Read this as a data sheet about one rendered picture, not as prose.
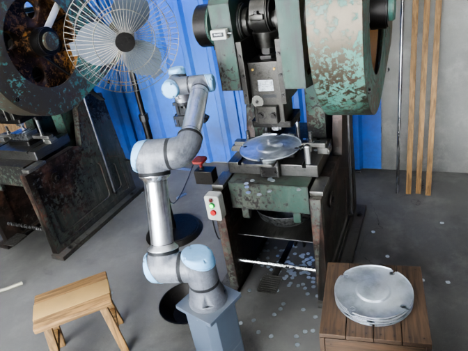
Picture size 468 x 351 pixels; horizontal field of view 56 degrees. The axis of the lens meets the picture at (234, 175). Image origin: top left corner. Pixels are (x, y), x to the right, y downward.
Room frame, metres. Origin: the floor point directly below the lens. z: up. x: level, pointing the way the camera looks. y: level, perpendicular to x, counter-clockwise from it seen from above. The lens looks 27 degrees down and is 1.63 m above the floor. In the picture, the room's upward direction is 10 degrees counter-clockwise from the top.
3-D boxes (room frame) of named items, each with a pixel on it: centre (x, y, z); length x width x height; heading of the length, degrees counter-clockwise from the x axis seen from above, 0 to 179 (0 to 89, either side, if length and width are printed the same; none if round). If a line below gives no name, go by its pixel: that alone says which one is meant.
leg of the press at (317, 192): (1.97, -0.55, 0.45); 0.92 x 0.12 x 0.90; 153
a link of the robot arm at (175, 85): (1.82, 0.17, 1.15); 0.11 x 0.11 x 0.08; 76
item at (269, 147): (1.86, -0.19, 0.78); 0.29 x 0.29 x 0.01
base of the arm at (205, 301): (1.29, 0.18, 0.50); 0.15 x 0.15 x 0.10
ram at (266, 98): (1.93, -0.23, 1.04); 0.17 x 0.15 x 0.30; 153
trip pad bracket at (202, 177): (1.91, 0.13, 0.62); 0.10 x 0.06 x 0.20; 63
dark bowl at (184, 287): (1.72, 0.35, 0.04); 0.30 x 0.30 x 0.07
